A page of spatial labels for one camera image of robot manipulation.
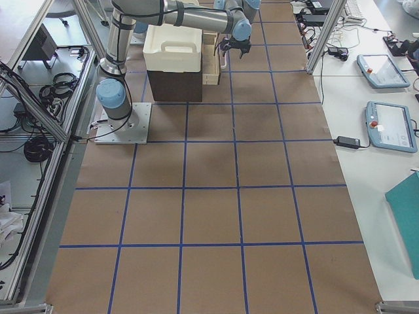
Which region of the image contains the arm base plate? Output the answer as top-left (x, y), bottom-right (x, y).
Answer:
top-left (93, 103), bottom-right (152, 145)

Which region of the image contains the black power adapter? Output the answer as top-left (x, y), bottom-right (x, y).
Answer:
top-left (333, 136), bottom-right (361, 149)

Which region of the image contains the teach pendant far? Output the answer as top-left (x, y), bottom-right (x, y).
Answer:
top-left (357, 54), bottom-right (410, 89)

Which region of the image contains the teach pendant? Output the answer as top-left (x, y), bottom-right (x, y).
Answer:
top-left (357, 54), bottom-right (410, 89)
top-left (365, 101), bottom-right (418, 153)

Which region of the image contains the dark wooden cabinet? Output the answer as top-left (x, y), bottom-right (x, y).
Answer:
top-left (147, 71), bottom-right (202, 103)

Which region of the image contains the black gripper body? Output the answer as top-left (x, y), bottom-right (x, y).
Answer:
top-left (221, 37), bottom-right (251, 49)

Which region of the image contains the white plastic tray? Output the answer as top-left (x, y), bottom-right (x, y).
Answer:
top-left (143, 24), bottom-right (202, 73)

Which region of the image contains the wooden drawer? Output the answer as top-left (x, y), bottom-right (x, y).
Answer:
top-left (202, 31), bottom-right (221, 85)

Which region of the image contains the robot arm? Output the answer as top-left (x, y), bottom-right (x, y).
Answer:
top-left (213, 0), bottom-right (261, 23)
top-left (96, 1), bottom-right (260, 131)

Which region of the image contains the teach pendant near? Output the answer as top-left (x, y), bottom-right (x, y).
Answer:
top-left (365, 101), bottom-right (418, 153)

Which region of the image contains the aluminium frame post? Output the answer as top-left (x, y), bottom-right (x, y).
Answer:
top-left (306, 0), bottom-right (347, 75)

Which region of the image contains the white drawer handle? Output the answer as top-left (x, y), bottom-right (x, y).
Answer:
top-left (219, 52), bottom-right (228, 69)

